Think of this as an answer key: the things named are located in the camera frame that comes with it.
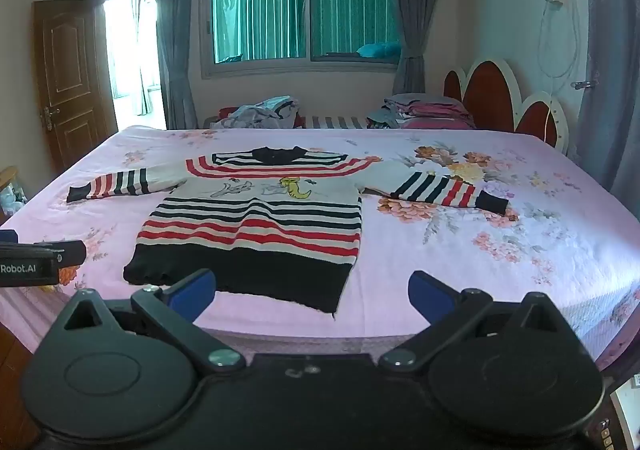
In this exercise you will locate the stack of folded bedding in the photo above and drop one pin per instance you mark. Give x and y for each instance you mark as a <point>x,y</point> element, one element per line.
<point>430,111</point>

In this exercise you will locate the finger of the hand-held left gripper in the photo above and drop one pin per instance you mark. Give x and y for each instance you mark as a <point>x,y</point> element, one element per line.
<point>72,252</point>

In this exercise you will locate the pile of crumpled clothes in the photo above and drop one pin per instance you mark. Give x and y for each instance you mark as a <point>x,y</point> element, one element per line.
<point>260,112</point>

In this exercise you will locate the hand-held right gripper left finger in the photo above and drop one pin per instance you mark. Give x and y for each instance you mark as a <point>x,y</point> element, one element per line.
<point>192,292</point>

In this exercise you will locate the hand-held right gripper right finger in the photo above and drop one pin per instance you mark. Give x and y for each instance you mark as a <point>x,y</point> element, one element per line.
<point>425,292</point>

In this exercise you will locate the metal curtain holdback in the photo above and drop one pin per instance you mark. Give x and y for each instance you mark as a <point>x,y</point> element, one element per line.
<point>586,84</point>

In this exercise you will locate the teal cushion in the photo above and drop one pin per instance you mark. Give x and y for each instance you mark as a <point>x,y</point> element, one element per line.
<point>380,50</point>

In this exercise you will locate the grey striped bench cushion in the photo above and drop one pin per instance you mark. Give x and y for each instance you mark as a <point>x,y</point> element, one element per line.
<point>337,122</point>

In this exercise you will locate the pink floral bed sheet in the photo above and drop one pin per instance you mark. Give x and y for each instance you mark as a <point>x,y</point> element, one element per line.
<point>500,255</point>

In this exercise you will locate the red and white headboard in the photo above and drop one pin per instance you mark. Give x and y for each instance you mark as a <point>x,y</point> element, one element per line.
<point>492,90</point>

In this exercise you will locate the striped knit sweater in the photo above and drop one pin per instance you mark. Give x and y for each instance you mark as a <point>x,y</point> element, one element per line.
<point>255,225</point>

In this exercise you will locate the grey curtain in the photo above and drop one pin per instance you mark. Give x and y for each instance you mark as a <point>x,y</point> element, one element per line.
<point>415,5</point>
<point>612,55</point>
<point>175,30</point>

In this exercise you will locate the brown wooden door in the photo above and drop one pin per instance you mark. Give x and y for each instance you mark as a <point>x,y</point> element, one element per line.
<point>70,80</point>

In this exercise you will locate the window with green glass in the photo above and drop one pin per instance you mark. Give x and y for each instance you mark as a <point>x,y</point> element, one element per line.
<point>305,5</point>

